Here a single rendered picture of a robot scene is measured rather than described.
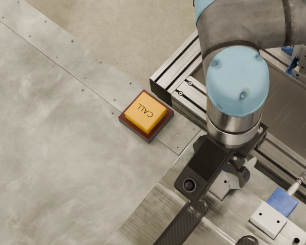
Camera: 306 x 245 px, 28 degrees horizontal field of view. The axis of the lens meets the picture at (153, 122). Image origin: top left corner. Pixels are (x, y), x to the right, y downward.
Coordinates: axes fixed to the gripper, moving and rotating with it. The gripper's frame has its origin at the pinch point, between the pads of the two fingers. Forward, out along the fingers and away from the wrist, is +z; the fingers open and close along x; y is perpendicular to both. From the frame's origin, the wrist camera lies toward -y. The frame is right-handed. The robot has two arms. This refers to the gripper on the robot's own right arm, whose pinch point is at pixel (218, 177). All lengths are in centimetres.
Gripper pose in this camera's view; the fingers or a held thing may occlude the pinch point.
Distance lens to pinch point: 105.6
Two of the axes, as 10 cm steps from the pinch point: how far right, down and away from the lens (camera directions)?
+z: 0.7, 4.0, 9.2
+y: 6.4, -7.2, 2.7
